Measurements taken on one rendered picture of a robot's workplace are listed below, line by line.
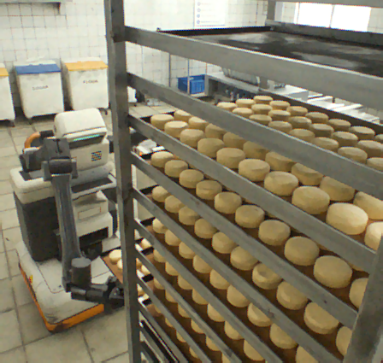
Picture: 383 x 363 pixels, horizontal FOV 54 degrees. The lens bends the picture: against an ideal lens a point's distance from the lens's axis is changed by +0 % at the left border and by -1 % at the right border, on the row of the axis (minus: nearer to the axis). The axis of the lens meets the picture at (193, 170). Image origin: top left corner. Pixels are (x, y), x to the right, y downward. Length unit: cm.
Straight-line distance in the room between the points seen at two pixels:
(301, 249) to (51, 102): 514
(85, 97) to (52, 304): 389
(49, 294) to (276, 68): 193
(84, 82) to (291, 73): 520
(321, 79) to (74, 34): 580
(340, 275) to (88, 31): 585
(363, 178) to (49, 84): 521
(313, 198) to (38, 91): 512
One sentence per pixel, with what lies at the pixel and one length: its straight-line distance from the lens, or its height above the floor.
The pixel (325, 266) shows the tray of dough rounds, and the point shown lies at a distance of 57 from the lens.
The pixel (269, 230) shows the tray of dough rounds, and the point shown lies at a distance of 62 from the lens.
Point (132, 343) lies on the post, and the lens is 123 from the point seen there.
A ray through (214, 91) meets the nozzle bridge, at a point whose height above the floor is 105.
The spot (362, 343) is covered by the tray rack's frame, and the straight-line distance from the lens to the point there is 49.
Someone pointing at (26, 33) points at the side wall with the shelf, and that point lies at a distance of 603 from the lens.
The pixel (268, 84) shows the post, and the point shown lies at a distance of 108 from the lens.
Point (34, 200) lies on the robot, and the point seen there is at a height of 71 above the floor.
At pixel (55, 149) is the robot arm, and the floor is 126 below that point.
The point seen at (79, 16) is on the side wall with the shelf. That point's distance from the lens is 615.
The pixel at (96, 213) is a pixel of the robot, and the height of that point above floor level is 68.
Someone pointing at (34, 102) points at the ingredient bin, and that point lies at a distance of 554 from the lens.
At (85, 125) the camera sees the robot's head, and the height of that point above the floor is 119.
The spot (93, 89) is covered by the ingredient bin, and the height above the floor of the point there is 41.
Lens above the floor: 177
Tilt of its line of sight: 26 degrees down
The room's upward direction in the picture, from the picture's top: 2 degrees clockwise
